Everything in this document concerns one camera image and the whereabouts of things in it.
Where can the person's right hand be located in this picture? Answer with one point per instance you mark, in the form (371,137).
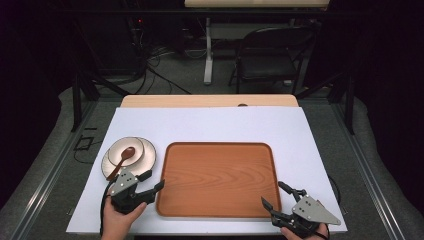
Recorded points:
(310,236)

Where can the light wooden table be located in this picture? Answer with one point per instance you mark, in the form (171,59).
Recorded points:
(200,100)

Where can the large beige ceramic plate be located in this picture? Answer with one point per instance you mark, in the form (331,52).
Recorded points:
(149,156)

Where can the black folding chair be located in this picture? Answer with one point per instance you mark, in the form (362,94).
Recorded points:
(266,66)

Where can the black rectangular floor frame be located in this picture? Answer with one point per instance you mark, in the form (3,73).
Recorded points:
(83,142)

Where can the small beige ceramic plate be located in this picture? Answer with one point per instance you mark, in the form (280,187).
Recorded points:
(118,152)

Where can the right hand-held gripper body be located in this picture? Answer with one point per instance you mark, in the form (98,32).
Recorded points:
(311,211)

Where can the brown wooden spoon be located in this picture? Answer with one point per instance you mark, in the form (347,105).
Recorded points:
(127,153)

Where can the black metal stand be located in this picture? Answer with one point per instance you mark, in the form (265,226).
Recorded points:
(77,100)
(348,100)

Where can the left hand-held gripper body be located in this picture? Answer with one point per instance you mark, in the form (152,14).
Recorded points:
(124,191)

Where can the white board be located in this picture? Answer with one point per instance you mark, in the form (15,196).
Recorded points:
(206,125)

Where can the person's left hand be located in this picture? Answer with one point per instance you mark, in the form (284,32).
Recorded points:
(116,225)

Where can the white desk leg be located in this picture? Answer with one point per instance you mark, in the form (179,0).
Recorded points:
(208,60)

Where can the aluminium floor rail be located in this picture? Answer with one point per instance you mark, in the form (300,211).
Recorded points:
(370,173)
(50,173)

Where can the brown wooden tray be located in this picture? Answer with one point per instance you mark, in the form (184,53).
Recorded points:
(216,180)

